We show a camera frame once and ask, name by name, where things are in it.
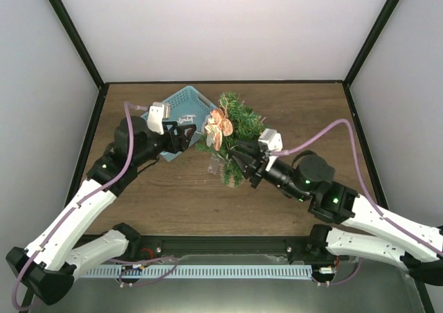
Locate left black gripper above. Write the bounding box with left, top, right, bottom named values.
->
left=134, top=121, right=197, bottom=167

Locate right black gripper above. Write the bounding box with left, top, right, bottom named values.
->
left=229, top=138, right=309, bottom=202

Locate small green christmas tree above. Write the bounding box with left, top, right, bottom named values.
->
left=196, top=92, right=265, bottom=188

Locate gingerbread figure ornament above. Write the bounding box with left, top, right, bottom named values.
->
left=204, top=108, right=224, bottom=151

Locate clear battery box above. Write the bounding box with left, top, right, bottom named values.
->
left=208, top=154, right=221, bottom=175

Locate brown heart ornament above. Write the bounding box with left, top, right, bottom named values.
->
left=219, top=96, right=234, bottom=136

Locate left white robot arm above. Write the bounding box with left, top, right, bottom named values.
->
left=6, top=116, right=197, bottom=305

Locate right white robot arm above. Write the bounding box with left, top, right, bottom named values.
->
left=229, top=141, right=442, bottom=286

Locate blue plastic basket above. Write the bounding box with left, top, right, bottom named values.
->
left=163, top=86, right=216, bottom=146

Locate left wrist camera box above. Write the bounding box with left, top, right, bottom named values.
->
left=147, top=102, right=170, bottom=135

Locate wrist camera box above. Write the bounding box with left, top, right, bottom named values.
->
left=147, top=102, right=170, bottom=135
left=258, top=128, right=283, bottom=152

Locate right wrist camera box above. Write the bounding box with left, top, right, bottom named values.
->
left=258, top=128, right=283, bottom=152

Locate black aluminium front rail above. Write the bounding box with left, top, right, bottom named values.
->
left=131, top=235, right=347, bottom=258

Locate light blue cable duct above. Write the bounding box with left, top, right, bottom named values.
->
left=83, top=265, right=312, bottom=280

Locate black frame post left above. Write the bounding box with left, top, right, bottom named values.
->
left=48, top=0, right=105, bottom=89

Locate black frame post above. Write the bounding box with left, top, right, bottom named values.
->
left=343, top=0, right=401, bottom=87
left=48, top=0, right=105, bottom=89

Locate black frame post right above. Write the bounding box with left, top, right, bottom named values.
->
left=343, top=0, right=401, bottom=87

